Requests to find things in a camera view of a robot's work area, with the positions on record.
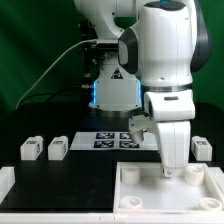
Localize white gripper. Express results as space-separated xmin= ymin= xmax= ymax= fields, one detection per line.
xmin=155 ymin=120 xmax=192 ymax=178

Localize white square tabletop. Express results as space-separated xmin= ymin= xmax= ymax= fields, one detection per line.
xmin=113 ymin=162 xmax=224 ymax=214

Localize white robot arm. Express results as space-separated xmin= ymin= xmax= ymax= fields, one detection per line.
xmin=74 ymin=0 xmax=211 ymax=177

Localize white sheet with AprilTags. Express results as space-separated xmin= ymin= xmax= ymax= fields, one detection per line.
xmin=70 ymin=132 xmax=158 ymax=151

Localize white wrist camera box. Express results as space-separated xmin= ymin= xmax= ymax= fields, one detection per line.
xmin=128 ymin=90 xmax=195 ymax=144

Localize black cable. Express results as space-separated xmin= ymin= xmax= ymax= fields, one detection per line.
xmin=19 ymin=87 xmax=84 ymax=106

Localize grey cable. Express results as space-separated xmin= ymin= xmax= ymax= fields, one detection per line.
xmin=15 ymin=39 xmax=98 ymax=110

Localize white left obstacle wall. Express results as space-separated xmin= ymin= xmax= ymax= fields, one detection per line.
xmin=0 ymin=167 xmax=15 ymax=204

